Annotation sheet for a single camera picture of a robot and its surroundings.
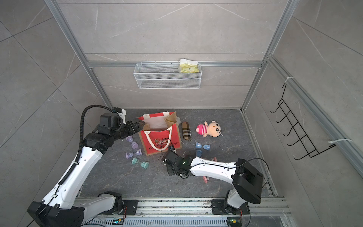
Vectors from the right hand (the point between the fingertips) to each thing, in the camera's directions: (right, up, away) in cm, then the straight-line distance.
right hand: (172, 167), depth 81 cm
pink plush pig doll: (+27, +21, +17) cm, 39 cm away
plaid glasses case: (+9, +19, +21) cm, 29 cm away
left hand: (-17, +26, -7) cm, 32 cm away
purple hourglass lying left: (-29, +5, +10) cm, 31 cm away
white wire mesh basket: (+8, +60, +20) cm, 64 cm away
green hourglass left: (-18, 0, +5) cm, 18 cm away
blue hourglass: (+22, +9, +15) cm, 28 cm away
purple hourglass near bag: (-27, +10, +14) cm, 32 cm away
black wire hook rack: (+63, +18, -16) cm, 67 cm away
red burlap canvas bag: (-6, +20, -4) cm, 22 cm away
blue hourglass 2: (+17, +6, +11) cm, 21 cm away
